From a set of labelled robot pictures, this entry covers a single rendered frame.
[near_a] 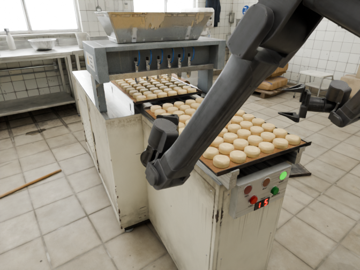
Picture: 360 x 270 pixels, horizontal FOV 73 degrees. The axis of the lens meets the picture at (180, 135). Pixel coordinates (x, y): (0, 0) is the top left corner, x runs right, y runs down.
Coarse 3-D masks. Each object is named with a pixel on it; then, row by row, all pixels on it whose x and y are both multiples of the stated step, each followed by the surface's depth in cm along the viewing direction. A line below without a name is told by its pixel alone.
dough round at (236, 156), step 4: (232, 152) 77; (236, 152) 77; (240, 152) 77; (232, 156) 75; (236, 156) 75; (240, 156) 75; (244, 156) 75; (232, 160) 75; (236, 160) 74; (240, 160) 74; (244, 160) 75
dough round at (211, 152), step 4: (208, 148) 79; (212, 148) 79; (216, 148) 79; (204, 152) 77; (208, 152) 77; (212, 152) 77; (216, 152) 77; (204, 156) 78; (208, 156) 77; (212, 156) 76
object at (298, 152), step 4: (184, 96) 146; (188, 96) 142; (192, 96) 138; (196, 96) 136; (200, 96) 136; (300, 148) 82; (304, 148) 84; (292, 152) 85; (296, 152) 84; (300, 152) 83; (284, 156) 89; (288, 156) 87; (292, 156) 86; (296, 156) 84; (300, 156) 86; (288, 160) 88; (292, 160) 86; (296, 160) 85; (300, 160) 87
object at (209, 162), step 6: (162, 108) 118; (150, 114) 111; (288, 144) 86; (300, 144) 86; (234, 150) 82; (240, 150) 82; (276, 150) 82; (282, 150) 82; (228, 156) 79; (246, 156) 79; (204, 162) 75; (210, 162) 75; (216, 168) 73; (222, 168) 73
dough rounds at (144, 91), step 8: (112, 80) 167; (120, 80) 159; (128, 80) 161; (144, 80) 161; (152, 80) 159; (168, 80) 162; (176, 80) 159; (120, 88) 149; (128, 88) 142; (136, 88) 148; (144, 88) 144; (152, 88) 142; (160, 88) 144; (168, 88) 142; (176, 88) 142; (184, 88) 145; (192, 88) 142; (136, 96) 131; (144, 96) 129; (152, 96) 129; (160, 96) 132
